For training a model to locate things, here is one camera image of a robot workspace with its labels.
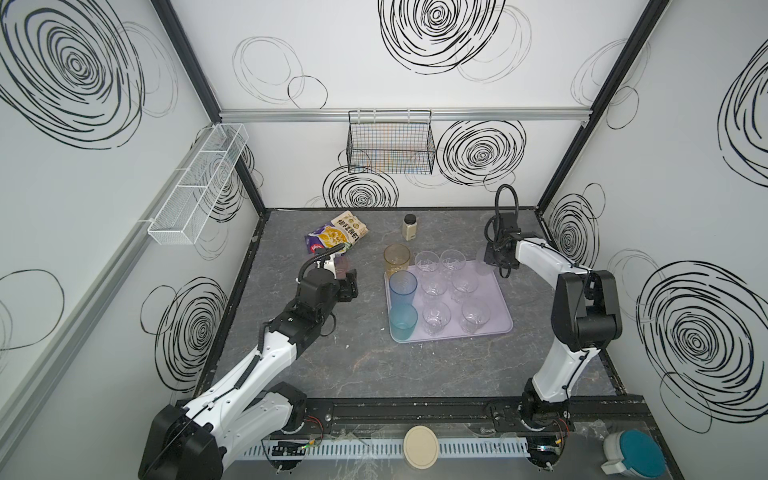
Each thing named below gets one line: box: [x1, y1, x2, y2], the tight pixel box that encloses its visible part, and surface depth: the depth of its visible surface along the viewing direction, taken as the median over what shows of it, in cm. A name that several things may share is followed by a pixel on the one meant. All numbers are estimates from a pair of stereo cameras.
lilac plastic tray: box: [384, 260, 514, 343], surface depth 93 cm
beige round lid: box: [403, 425, 439, 470], surface depth 66 cm
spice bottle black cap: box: [403, 213, 417, 241], surface depth 107 cm
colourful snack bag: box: [305, 210, 369, 254], surface depth 112 cm
